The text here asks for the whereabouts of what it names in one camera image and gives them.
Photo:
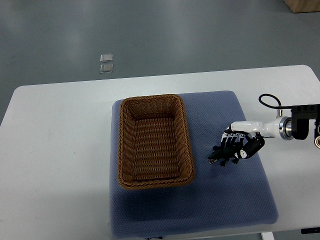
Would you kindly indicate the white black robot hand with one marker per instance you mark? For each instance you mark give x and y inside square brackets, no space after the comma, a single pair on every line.
[247,137]

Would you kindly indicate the dark toy crocodile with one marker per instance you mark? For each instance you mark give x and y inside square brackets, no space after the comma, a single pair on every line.
[224,154]

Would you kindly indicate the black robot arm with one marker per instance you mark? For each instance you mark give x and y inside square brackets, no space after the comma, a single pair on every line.
[300,117]

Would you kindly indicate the brown wicker basket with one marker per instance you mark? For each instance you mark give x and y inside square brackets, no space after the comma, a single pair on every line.
[154,146]

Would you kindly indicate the blue-grey fabric mat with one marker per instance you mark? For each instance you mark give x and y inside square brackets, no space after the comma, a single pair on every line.
[219,197]

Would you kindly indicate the white table leg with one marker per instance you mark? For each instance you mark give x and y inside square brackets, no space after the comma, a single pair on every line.
[267,236]

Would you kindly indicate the black table control panel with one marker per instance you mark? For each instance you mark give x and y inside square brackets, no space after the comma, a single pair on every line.
[313,230]

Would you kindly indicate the wooden box corner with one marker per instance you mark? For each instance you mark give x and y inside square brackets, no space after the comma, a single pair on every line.
[303,6]

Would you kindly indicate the upper metal floor plate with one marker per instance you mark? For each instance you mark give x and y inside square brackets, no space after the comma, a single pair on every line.
[106,57]

